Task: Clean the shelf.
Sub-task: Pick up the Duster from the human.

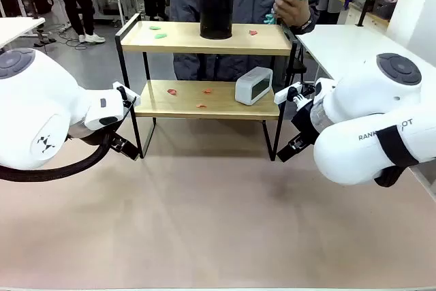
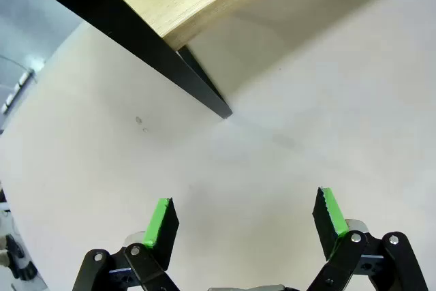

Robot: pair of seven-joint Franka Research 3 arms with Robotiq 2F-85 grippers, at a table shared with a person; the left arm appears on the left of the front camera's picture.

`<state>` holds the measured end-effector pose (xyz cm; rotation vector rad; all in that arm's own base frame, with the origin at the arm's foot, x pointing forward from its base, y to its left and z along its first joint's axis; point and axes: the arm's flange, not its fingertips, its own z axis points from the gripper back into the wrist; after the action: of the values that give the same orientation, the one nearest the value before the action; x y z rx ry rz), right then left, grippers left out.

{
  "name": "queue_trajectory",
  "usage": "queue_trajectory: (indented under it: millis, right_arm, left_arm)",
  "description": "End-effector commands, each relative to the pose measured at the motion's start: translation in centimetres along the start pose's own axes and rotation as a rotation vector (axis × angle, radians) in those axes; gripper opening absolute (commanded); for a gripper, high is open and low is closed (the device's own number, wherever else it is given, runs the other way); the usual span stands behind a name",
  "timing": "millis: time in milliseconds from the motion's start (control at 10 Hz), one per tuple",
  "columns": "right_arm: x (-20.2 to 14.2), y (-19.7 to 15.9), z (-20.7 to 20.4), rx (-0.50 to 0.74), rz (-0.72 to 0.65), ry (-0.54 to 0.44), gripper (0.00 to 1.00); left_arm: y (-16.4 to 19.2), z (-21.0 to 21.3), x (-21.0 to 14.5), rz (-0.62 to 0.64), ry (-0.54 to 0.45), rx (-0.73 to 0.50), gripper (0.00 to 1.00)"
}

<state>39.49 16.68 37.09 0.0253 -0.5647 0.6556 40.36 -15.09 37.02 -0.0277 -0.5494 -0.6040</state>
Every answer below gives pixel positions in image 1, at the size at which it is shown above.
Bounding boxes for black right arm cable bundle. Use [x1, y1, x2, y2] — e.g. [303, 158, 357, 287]
[373, 164, 407, 189]

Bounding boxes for person's left hand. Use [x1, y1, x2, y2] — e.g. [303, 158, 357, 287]
[273, 0, 313, 29]

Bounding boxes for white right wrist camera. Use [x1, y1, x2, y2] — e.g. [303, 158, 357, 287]
[274, 81, 316, 105]

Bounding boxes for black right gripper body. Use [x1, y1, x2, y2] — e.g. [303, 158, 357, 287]
[290, 105, 322, 147]

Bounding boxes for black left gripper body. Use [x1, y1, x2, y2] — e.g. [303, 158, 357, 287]
[101, 129, 124, 151]

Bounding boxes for grey storage basket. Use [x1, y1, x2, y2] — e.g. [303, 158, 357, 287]
[373, 0, 400, 21]

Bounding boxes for white digital clock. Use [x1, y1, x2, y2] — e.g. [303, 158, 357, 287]
[234, 66, 274, 106]

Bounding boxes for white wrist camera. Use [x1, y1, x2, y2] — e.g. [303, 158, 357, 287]
[112, 81, 142, 108]
[274, 81, 316, 105]

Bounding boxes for black sleeved left arm cable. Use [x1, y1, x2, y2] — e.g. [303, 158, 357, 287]
[0, 130, 115, 183]

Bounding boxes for white desk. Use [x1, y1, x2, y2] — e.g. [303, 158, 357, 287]
[0, 16, 46, 49]

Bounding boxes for two-tier wood metal shelf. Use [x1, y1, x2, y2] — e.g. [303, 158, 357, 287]
[114, 13, 307, 162]

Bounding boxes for black backpack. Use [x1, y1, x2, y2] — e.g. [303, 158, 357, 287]
[31, 0, 55, 15]

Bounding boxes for black mesh pen holder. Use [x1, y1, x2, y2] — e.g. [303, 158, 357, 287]
[198, 0, 235, 40]

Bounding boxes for floor cables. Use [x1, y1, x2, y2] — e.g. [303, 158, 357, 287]
[43, 23, 84, 50]

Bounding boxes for black strap on right arm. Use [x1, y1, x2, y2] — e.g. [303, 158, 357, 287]
[376, 123, 420, 169]

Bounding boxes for white side table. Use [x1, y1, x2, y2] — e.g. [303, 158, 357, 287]
[295, 24, 392, 82]

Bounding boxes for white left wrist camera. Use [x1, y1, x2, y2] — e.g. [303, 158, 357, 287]
[112, 81, 142, 108]

